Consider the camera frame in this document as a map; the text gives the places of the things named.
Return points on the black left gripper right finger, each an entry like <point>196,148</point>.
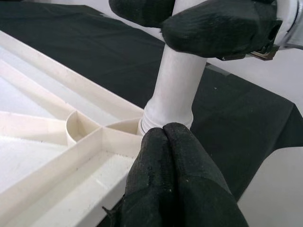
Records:
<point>201,189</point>

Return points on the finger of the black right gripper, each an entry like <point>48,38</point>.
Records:
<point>213,26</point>
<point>142,11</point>

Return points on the white plastic table top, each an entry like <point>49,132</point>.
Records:
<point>47,142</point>

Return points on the black tablecloth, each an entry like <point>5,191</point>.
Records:
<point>236,118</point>

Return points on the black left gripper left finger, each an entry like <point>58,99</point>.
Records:
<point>149,184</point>

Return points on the white plastic table leg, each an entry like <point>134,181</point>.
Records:
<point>177,82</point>

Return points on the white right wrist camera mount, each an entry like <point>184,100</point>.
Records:
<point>287,23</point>

